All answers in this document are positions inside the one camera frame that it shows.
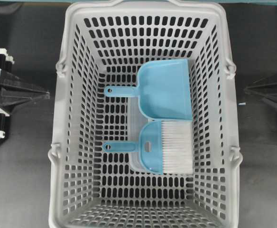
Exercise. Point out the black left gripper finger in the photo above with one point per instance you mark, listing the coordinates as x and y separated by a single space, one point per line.
9 80
10 99

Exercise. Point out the blue hand brush white bristles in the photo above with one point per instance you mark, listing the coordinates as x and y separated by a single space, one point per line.
164 147

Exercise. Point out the grey plastic shopping basket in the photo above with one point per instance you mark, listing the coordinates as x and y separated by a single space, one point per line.
104 44

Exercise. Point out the blue plastic dustpan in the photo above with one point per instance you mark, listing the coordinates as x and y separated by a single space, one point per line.
163 90

